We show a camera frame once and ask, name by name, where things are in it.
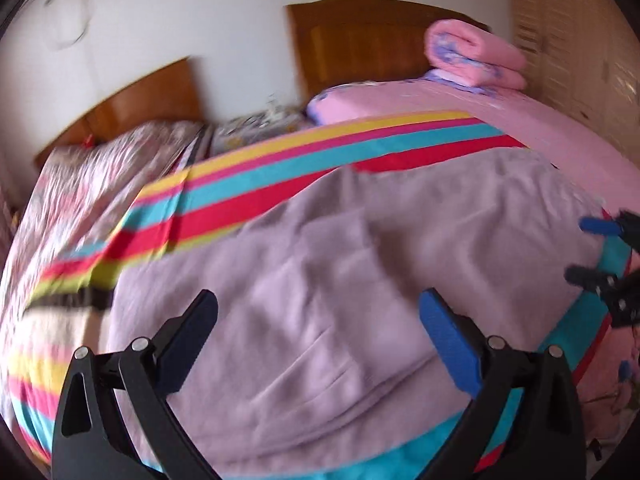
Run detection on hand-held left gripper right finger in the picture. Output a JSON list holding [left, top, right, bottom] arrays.
[[419, 287, 587, 480]]

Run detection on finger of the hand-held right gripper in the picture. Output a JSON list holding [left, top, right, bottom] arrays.
[[579, 210, 640, 251], [564, 265, 640, 328]]

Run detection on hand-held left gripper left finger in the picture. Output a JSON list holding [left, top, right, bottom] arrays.
[[51, 288, 220, 480]]

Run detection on lilac pants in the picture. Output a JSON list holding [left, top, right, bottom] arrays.
[[107, 149, 623, 478]]

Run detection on pink bed sheet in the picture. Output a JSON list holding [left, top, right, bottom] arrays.
[[305, 79, 640, 466]]

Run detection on striped colourful blanket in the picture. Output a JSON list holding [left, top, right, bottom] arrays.
[[0, 109, 632, 480]]

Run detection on pink floral quilt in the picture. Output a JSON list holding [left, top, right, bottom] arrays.
[[0, 120, 211, 321]]

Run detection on light wooden wardrobe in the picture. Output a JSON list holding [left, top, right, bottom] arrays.
[[504, 0, 640, 166]]

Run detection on nightstand with patterned cover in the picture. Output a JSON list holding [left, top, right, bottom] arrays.
[[210, 102, 313, 157]]

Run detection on purple pillow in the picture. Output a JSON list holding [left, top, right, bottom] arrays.
[[424, 70, 501, 97]]

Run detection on rolled pink quilt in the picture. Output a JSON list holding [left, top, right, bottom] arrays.
[[424, 18, 529, 91]]

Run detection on plain wooden bed headboard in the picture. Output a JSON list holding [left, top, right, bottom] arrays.
[[34, 56, 205, 171]]

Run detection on ribbed wooden bed headboard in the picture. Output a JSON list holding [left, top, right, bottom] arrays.
[[284, 0, 492, 111]]

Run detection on air conditioner power cable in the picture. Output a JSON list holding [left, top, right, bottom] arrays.
[[42, 0, 96, 52]]

